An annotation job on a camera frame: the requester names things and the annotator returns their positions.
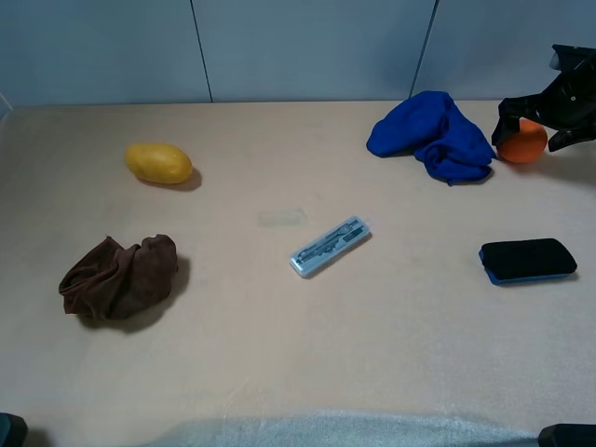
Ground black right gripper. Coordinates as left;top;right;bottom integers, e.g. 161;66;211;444
491;44;596;152

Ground orange ball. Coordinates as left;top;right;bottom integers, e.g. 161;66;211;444
496;118;548;164

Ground black object bottom right corner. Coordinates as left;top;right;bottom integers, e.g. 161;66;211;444
537;424;596;447

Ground black object corner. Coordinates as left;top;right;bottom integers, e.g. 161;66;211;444
0;413;28;447
537;424;596;447

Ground black object bottom left corner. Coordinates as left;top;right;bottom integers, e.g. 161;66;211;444
0;413;28;447

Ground blue crumpled cloth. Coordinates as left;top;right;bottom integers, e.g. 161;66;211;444
366;90;495;185

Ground black blue board eraser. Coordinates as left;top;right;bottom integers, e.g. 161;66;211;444
479;238;577;285

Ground clear plastic compass case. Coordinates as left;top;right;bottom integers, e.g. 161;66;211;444
290;216;371;278

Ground white cloth at bottom edge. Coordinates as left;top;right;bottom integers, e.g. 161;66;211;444
148;412;538;446

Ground yellow mango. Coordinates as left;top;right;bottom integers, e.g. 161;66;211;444
124;142;194;184

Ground brown crumpled cloth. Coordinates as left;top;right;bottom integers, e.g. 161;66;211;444
59;234;178;321

